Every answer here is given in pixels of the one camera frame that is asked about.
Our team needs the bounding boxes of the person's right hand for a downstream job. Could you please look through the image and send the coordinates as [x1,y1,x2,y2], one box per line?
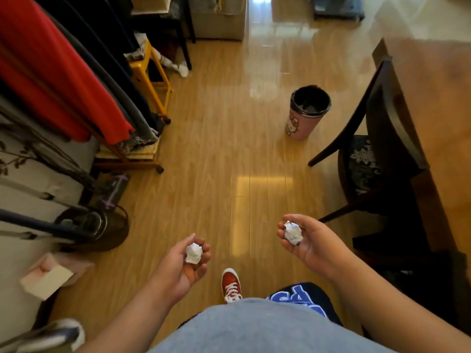
[277,214,355,281]

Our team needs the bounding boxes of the person's left hand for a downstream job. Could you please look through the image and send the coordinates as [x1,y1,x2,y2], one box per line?
[148,233,212,306]

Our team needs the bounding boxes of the white paper ball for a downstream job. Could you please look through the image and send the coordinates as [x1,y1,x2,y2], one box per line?
[284,221,304,246]
[185,243,203,265]

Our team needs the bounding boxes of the person's left forearm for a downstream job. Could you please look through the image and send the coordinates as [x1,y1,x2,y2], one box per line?
[78,277,173,353]

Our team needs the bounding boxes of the person's right forearm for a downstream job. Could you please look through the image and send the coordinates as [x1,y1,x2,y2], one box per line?
[329,253,471,353]

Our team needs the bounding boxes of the red sneaker white laces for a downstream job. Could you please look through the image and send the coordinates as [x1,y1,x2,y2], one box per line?
[221,268,244,304]

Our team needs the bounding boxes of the black shorts blue print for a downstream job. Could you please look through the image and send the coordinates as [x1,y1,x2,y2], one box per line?
[265,282,343,326]

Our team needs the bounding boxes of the black floor fan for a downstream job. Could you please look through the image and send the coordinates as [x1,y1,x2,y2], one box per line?
[0,205,130,253]

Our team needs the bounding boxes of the dark purple striped bag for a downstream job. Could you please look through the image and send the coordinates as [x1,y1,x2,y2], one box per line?
[96,172,130,211]

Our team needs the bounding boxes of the wooden clothes rack with wheels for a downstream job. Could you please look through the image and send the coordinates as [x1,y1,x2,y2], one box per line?
[90,138,165,175]

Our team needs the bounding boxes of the pink trash bin black liner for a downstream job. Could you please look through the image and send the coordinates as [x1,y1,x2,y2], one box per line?
[285,85,332,141]

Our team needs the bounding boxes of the dark wooden chair patterned cushion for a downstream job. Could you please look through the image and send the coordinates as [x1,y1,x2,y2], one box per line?
[308,57,431,225]

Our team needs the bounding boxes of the grey shirt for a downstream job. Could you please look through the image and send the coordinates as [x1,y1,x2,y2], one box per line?
[146,298,400,353]

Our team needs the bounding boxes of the grey hanging garment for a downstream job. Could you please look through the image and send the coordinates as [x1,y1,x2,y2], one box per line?
[46,13,159,144]

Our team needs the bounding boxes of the pink tissue box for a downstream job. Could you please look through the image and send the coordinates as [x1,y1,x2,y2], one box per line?
[20,252,95,302]

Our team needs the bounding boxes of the white and black shoe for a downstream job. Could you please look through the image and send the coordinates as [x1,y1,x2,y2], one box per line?
[0,318,86,353]

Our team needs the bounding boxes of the white floral bed sheet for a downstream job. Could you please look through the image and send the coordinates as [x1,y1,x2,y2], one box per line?
[0,93,101,344]

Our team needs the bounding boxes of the yellow stool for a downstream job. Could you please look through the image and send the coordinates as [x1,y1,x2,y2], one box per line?
[129,38,174,125]

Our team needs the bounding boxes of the white cloth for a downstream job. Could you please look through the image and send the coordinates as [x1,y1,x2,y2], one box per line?
[124,32,190,79]

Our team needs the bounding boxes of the brown wooden dining table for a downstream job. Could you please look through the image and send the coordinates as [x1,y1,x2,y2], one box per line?
[372,36,471,256]

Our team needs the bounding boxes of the red hanging garment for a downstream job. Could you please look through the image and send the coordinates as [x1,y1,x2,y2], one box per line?
[0,0,135,145]

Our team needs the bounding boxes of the black hanging garments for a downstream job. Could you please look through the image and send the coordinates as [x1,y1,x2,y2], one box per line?
[32,0,166,134]

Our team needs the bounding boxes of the black side table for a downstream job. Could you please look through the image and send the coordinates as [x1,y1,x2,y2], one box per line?
[129,0,196,71]

